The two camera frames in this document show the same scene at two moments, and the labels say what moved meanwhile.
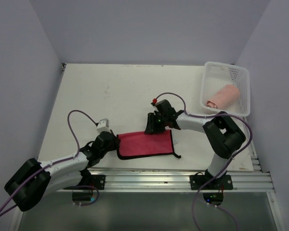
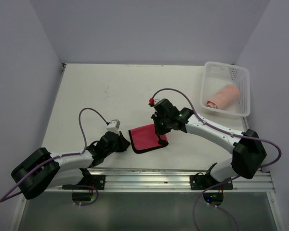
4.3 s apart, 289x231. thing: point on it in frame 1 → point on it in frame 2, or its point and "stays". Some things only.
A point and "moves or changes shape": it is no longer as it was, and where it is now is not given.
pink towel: x=226 y=98 stays
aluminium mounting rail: x=245 y=180 stays
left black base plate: x=98 y=181 stays
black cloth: x=139 y=145 moves or changes shape
